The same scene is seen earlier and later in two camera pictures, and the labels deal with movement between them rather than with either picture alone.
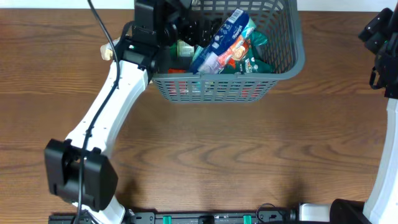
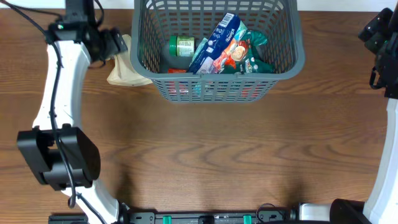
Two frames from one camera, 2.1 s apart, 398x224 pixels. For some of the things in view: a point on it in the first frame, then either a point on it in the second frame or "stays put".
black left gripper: [193, 32] to [115, 42]
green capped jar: [181, 49] stays put
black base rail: [133, 217] stays put
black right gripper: [374, 29] stays put
